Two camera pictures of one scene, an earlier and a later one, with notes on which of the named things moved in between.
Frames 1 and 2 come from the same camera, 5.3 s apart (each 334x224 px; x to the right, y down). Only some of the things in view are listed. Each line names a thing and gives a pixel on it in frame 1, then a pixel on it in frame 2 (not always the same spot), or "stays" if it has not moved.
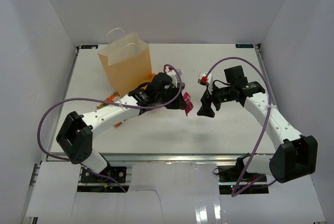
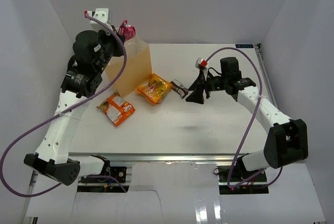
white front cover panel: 166,193 stays
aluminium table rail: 153,157 stays
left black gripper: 178,103 -> 115,39
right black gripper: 205,109 -> 197,96
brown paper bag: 127,60 stays
